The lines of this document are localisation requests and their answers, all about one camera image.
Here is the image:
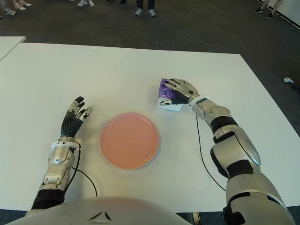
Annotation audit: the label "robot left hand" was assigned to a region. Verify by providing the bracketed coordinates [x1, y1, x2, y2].
[60, 95, 93, 138]

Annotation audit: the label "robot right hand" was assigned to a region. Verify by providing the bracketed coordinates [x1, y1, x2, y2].
[158, 78, 199, 106]

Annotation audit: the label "purple tissue paper pack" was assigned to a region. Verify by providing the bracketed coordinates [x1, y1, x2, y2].
[156, 78, 185, 113]

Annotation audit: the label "round pink plate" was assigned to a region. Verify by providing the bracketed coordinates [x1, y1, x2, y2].
[100, 112, 160, 170]

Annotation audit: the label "man in blue polo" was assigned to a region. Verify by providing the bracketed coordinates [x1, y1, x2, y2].
[135, 0, 157, 17]

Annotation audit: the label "silver robot torso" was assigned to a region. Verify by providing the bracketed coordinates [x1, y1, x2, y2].
[7, 196, 195, 225]

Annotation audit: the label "white side table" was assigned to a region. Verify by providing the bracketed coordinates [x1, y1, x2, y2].
[0, 36, 26, 62]

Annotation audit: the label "bare-legged person black shoes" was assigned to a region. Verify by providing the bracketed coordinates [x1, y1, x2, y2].
[254, 0, 283, 19]

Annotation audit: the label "man in light blue shirt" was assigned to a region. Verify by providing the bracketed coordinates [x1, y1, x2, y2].
[77, 0, 96, 8]

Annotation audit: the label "woman in dark green dress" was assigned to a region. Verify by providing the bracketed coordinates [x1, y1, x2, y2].
[13, 0, 33, 10]

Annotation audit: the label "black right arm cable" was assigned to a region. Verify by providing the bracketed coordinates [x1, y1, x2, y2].
[195, 113, 227, 191]

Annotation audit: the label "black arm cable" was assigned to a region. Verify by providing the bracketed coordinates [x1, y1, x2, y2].
[70, 146, 98, 197]
[195, 113, 227, 191]

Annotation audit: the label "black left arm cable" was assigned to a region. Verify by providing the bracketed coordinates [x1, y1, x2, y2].
[70, 146, 98, 197]

